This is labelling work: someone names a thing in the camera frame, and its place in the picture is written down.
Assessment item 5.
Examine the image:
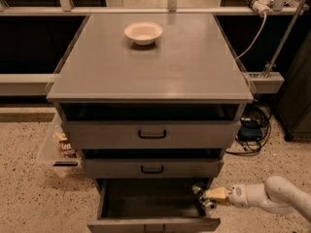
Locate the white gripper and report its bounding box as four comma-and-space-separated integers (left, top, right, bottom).
203, 184, 249, 209

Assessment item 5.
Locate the metal diagonal rod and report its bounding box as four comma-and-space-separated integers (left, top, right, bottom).
260, 0, 307, 78

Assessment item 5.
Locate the green crushed can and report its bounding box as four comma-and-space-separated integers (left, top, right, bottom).
192, 182, 217, 213

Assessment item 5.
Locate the blue box on floor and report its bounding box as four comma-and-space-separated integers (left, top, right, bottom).
238, 120, 263, 142

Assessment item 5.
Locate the clear plastic storage bin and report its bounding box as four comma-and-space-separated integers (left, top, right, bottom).
37, 114, 84, 177

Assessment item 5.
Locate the top grey drawer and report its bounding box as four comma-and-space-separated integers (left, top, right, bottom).
62, 103, 240, 149

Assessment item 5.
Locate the grey drawer cabinet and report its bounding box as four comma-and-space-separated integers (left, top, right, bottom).
45, 12, 254, 192

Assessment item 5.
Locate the bottom grey drawer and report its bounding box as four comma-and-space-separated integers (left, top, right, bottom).
87, 179, 221, 233

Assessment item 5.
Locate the white power cable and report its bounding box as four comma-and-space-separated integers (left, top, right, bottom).
234, 12, 268, 62

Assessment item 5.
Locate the snack packet in bin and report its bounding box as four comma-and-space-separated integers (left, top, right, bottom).
54, 132, 77, 158

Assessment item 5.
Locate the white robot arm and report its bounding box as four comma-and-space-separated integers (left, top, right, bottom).
201, 176, 311, 222

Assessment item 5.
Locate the grey drawer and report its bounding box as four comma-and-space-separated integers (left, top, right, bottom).
87, 179, 221, 233
83, 149, 224, 179
62, 103, 240, 149

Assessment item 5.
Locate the middle grey drawer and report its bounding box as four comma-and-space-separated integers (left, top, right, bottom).
83, 149, 224, 179

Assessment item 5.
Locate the dark cabinet at right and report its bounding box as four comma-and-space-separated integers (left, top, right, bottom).
275, 30, 311, 142

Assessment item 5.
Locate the white power strip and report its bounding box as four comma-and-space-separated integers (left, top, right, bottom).
246, 0, 273, 17

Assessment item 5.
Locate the white bowl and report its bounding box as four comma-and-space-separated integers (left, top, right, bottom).
124, 21, 163, 46

